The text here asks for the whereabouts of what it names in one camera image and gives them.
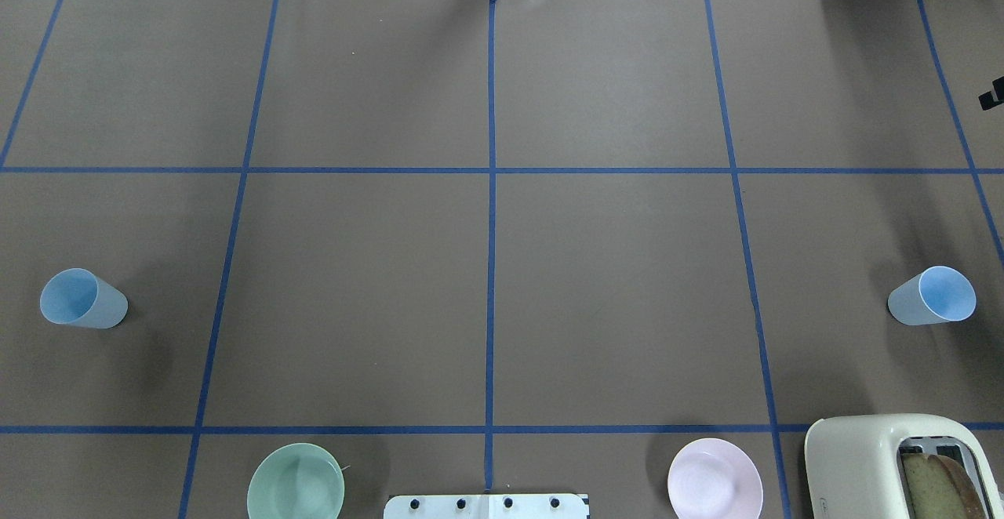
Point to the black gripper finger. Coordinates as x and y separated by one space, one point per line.
993 97

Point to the light blue cup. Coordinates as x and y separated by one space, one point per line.
938 295
76 297

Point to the cream toaster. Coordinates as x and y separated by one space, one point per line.
853 463

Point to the toast slice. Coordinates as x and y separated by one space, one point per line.
939 487

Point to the pink bowl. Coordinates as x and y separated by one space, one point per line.
713 478

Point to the green bowl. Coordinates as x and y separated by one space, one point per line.
300 480

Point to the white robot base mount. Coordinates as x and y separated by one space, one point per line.
532 505

